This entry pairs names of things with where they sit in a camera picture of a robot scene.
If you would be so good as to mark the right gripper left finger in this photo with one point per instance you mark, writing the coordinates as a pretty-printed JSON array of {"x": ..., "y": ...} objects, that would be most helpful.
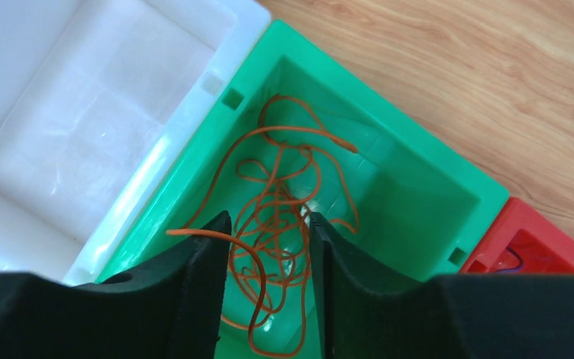
[{"x": 166, "y": 307}]

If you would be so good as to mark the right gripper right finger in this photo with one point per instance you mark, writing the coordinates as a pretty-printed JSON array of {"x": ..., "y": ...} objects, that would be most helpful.
[{"x": 369, "y": 310}]

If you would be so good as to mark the green plastic bin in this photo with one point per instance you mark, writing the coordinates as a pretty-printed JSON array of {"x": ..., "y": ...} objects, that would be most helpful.
[{"x": 293, "y": 133}]

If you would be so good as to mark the red plastic bin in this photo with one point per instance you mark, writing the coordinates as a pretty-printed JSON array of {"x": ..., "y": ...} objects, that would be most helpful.
[{"x": 522, "y": 241}]

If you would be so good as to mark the white plastic bin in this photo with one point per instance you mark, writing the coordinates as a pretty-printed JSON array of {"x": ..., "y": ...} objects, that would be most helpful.
[{"x": 97, "y": 99}]

